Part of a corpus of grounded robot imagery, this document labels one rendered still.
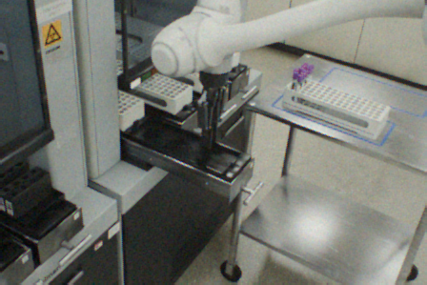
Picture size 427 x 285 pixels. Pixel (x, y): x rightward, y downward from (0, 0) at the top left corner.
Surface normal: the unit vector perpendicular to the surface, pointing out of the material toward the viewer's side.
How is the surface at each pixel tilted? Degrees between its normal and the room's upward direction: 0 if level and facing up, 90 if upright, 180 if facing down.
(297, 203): 0
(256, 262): 0
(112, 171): 0
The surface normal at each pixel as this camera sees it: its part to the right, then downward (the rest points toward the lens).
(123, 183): 0.07, -0.83
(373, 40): -0.53, 0.45
